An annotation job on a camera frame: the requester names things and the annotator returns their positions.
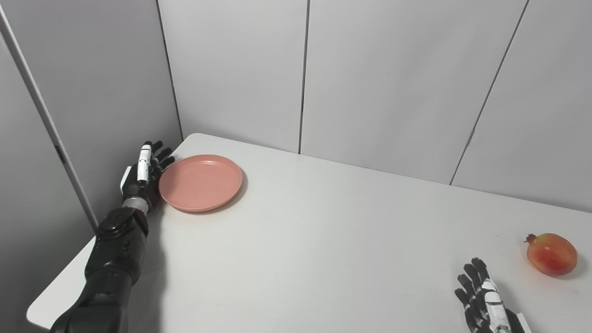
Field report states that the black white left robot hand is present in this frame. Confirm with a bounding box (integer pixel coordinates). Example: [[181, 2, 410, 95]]
[[120, 141, 176, 209]]

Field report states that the pink round plate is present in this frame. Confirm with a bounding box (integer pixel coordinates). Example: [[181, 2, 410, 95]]
[[159, 154, 243, 213]]

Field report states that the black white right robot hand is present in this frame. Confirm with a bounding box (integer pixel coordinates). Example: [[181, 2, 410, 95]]
[[454, 258, 532, 333]]

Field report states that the red yellow pomegranate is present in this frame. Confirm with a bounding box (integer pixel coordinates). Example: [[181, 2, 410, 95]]
[[524, 233, 578, 277]]

